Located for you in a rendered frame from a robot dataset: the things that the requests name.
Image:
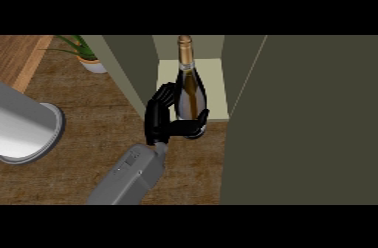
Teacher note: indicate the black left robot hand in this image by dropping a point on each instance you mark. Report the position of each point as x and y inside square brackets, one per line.
[157, 122]

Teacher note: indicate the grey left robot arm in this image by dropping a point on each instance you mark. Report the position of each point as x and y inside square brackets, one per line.
[129, 178]

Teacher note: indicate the dark wine bottle gold neck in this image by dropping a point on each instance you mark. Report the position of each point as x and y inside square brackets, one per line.
[190, 92]

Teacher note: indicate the olive green cabinet door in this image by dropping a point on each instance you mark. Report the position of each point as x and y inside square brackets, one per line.
[305, 125]

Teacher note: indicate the white plant pot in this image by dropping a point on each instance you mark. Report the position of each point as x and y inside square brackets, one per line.
[94, 66]

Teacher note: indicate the grey cylindrical appliance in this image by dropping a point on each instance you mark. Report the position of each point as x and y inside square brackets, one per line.
[25, 128]

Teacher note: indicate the green leafy plant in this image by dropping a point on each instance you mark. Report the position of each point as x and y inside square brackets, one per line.
[84, 48]

